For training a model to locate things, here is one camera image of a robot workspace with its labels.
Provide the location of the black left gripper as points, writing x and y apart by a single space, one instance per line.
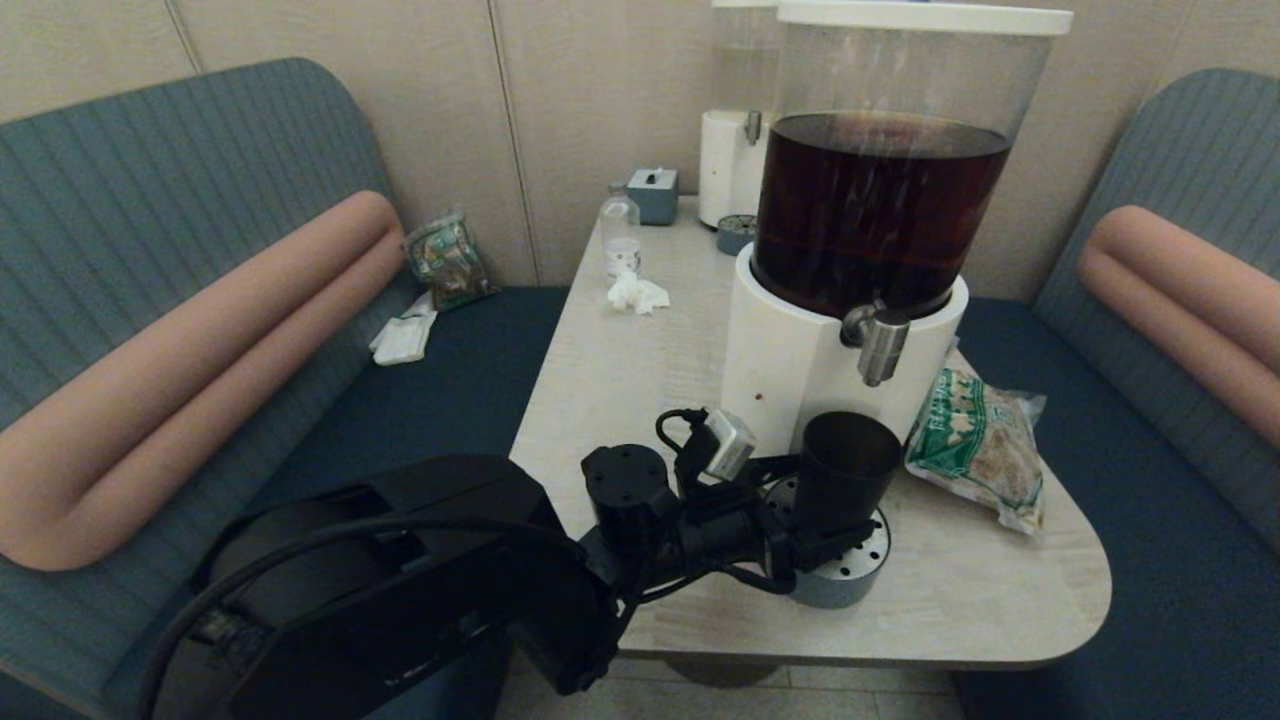
730 525

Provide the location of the black plastic cup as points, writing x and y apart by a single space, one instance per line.
845 480

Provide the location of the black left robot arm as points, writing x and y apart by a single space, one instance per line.
450 600

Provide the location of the blue perforated steel drip tray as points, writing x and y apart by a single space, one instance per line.
850 585

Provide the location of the large dark tea dispenser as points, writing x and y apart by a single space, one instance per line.
800 360

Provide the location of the green grain snack bag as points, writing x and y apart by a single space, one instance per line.
975 450

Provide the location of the crumpled white tissue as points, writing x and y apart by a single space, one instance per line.
635 293

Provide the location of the small blue drip tray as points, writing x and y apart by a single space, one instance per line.
733 236

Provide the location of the clear plastic bottle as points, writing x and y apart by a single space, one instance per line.
620 237

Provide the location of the blue tissue box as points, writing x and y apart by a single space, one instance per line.
653 197

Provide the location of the rear white drink dispenser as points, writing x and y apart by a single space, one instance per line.
725 165

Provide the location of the teal upholstered booth bench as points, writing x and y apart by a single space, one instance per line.
150 200
1150 600

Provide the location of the small steel dispenser tap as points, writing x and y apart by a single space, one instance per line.
752 127

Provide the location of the brown green snack bag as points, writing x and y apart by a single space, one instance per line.
450 262

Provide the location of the white napkin pack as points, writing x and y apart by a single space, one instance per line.
405 338

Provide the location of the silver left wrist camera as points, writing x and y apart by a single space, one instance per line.
730 445

